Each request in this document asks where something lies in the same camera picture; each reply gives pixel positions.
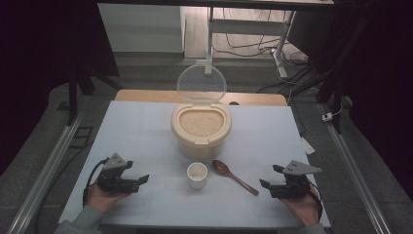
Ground black metal stand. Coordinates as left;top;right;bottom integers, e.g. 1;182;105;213
65;62;125;127
290;13;378;135

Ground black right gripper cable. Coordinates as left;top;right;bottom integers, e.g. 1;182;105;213
308;182;323;222

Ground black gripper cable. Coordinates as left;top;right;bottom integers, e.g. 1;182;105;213
308;182;323;222
82;157;110;208

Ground black floor cables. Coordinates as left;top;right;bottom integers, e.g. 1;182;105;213
212;8;313;96

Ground white rice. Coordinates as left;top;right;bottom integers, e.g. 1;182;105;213
178;109;225;137

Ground black floor frame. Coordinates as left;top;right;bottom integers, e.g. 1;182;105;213
68;126;94;150

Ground person's left hand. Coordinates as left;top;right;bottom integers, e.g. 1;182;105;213
86;184;131;215

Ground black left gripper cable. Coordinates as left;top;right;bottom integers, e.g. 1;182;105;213
82;157;110;208

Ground transparent container lid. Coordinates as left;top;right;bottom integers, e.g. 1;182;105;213
175;62;228;105

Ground white desk frame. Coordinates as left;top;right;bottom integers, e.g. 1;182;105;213
204;6;297;79

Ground brown wooden spoon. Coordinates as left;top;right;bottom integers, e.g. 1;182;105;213
211;159;260;197

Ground white table cover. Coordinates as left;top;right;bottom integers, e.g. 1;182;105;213
57;99;332;229

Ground person's right hand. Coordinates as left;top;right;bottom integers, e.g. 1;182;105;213
280;184;321;227

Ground aluminium rail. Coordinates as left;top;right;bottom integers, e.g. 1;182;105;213
5;111;86;234
319;102;394;234

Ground beige rice container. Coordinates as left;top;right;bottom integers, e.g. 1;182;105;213
170;101;233;161

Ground white cup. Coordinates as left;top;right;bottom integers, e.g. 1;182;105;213
185;161;209;191

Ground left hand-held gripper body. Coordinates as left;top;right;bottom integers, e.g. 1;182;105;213
95;152;140;194

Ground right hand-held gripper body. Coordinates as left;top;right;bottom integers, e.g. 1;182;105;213
269;159;322;200

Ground dark curtain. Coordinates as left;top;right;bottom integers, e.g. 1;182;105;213
286;0;413;203
0;0;120;178

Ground wooden table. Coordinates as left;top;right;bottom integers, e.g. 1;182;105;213
114;89;288;107

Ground white paper tag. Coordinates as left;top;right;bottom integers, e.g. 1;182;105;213
299;136;317;156

